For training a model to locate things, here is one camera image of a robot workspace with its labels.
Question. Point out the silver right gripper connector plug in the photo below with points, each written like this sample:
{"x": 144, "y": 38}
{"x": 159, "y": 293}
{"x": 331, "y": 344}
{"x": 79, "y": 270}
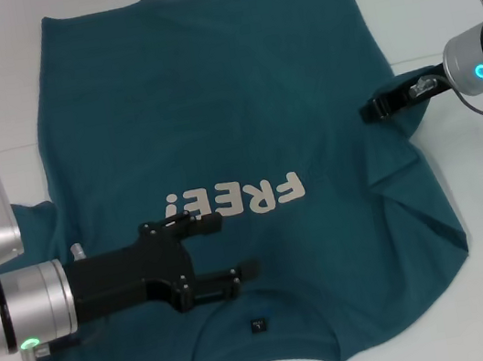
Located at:
{"x": 420, "y": 86}

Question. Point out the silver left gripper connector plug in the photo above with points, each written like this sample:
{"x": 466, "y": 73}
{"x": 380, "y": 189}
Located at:
{"x": 78, "y": 253}

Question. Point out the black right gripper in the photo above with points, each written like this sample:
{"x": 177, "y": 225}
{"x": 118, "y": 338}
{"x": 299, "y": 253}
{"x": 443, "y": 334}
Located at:
{"x": 439, "y": 85}

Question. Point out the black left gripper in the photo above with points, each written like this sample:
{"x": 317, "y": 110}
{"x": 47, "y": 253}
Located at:
{"x": 123, "y": 279}

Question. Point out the teal t-shirt with FREE print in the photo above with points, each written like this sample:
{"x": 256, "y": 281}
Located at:
{"x": 222, "y": 123}

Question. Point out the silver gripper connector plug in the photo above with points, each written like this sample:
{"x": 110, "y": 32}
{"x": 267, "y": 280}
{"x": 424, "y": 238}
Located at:
{"x": 78, "y": 253}
{"x": 420, "y": 86}

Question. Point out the white and silver right robot arm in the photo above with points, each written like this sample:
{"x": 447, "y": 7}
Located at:
{"x": 462, "y": 55}

